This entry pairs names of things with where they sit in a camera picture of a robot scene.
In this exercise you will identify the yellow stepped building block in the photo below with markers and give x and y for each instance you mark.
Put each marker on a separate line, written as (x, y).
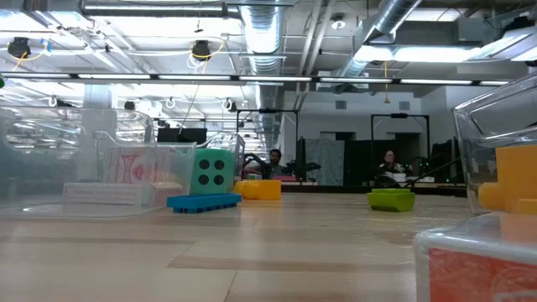
(518, 168)
(260, 189)

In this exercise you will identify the blue long brick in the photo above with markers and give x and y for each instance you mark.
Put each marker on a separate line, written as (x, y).
(201, 201)

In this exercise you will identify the lime green building brick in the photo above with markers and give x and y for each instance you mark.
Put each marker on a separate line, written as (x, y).
(391, 200)

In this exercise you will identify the red patterned card deck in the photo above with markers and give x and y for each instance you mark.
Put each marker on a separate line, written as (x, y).
(132, 168)

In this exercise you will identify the pink playing card deck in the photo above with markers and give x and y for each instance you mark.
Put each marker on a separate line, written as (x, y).
(100, 194)

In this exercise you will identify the clear rounded plastic bin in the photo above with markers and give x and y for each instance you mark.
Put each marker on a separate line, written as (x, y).
(474, 138)

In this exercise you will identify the orange playing card deck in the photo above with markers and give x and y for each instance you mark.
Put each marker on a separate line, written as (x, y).
(478, 268)

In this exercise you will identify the black background robot arm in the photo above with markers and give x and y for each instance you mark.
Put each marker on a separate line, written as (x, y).
(306, 168)

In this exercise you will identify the person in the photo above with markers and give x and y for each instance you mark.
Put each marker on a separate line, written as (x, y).
(389, 161)
(274, 161)

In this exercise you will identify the small magenta object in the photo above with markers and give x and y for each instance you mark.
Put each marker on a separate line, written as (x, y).
(285, 178)

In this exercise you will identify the grey fabric partition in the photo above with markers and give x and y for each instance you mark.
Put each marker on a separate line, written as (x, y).
(325, 161)

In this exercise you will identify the long ceiling light strip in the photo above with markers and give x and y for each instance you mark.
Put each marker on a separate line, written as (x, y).
(272, 78)

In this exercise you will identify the round ceiling sensor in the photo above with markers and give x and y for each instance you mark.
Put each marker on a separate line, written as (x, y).
(337, 24)

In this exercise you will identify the tall clear plastic container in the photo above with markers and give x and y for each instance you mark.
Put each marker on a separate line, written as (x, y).
(50, 176)

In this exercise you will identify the black wall monitor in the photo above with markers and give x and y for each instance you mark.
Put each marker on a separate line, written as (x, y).
(180, 135)

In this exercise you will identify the silver spiral air duct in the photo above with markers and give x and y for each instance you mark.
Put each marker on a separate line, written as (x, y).
(262, 33)
(390, 17)

